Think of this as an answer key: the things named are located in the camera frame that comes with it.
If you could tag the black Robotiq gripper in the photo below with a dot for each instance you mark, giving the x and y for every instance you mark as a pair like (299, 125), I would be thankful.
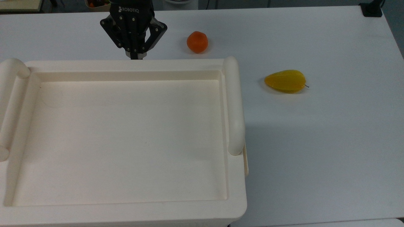
(132, 19)

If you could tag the bin with toy fruit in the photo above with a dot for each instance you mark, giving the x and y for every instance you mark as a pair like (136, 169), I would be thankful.
(96, 4)

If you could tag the orange toy mandarin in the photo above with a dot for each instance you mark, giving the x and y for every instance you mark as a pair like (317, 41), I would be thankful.
(197, 41)

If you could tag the cream plastic tray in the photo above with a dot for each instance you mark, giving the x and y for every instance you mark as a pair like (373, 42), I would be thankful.
(126, 142)

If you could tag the wooden board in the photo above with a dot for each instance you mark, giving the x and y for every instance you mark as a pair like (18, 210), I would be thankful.
(19, 4)

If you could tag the yellow toy starfruit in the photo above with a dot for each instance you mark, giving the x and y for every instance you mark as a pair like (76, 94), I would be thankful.
(285, 81)

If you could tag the black clamp base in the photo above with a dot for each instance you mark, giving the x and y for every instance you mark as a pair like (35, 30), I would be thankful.
(371, 8)

